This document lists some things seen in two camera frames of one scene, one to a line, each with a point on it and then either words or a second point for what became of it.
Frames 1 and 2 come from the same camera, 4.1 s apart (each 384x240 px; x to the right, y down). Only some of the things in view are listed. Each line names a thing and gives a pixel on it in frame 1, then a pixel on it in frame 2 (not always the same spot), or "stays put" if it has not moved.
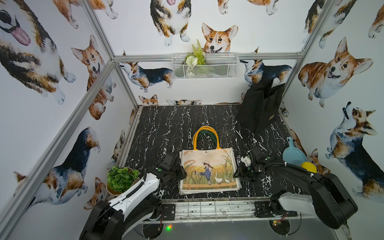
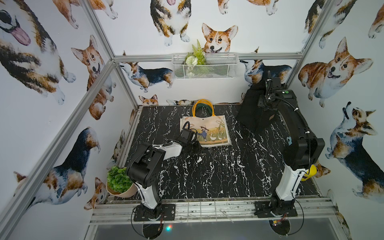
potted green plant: (120, 179) stays put
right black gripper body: (247, 172) to (263, 102)
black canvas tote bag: (260, 104) stays put
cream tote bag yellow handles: (207, 170) to (212, 130)
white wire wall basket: (204, 66) stays put
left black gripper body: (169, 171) to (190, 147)
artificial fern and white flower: (193, 60) stays put
